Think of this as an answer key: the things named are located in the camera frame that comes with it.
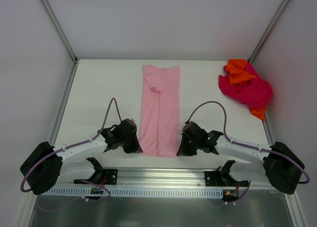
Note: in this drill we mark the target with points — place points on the left black base bracket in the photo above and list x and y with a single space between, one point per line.
104 177

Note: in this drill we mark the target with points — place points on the magenta t-shirt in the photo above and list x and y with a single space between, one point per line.
255 93

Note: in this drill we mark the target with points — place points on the left aluminium corner post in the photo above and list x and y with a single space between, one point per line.
52 16

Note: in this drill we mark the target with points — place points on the black base bracket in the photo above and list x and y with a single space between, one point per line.
104 177
217 178

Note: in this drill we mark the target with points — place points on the right aluminium corner post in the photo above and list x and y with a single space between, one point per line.
269 29

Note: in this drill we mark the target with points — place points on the aluminium corner post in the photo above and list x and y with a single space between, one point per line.
52 16
269 29

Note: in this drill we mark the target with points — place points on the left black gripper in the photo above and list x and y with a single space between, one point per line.
131 145

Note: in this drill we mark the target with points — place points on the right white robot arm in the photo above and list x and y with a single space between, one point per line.
274 164

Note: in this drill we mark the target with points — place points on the pink t-shirt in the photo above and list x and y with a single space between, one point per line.
160 112

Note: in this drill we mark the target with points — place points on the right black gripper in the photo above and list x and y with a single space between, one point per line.
185 148

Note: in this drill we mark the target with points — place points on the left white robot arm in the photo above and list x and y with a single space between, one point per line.
48 165

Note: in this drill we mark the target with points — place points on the white slotted cable duct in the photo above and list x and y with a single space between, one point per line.
147 192

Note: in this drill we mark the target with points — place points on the aluminium mounting rail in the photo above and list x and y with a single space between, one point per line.
136 176

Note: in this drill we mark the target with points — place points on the right black base bracket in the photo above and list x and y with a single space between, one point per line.
217 178

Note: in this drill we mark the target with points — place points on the orange t-shirt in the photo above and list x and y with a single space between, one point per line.
237 71

